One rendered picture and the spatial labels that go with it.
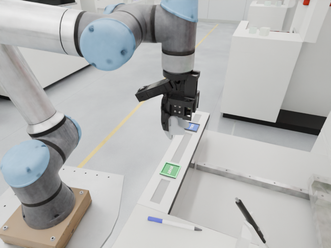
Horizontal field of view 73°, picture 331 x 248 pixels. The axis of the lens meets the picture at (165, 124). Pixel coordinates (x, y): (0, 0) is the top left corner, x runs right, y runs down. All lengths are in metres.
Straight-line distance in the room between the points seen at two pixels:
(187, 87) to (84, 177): 0.60
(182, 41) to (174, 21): 0.04
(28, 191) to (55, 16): 0.45
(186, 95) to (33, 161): 0.42
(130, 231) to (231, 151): 0.61
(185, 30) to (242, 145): 0.74
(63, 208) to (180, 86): 0.50
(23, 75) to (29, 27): 0.28
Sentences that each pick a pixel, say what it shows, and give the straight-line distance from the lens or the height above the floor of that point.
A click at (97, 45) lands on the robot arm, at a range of 0.36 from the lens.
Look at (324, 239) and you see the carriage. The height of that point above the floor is 0.88.
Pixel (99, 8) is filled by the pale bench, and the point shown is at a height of 0.89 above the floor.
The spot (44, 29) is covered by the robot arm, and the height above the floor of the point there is 1.42.
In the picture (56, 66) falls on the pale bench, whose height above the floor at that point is 0.29.
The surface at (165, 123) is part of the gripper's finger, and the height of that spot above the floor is 1.17.
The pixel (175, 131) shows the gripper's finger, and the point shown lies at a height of 1.14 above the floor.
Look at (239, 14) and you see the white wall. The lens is 8.55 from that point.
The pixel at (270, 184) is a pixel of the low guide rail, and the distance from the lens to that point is 0.94.
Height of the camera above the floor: 1.50
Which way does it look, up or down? 35 degrees down
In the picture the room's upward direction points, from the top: straight up
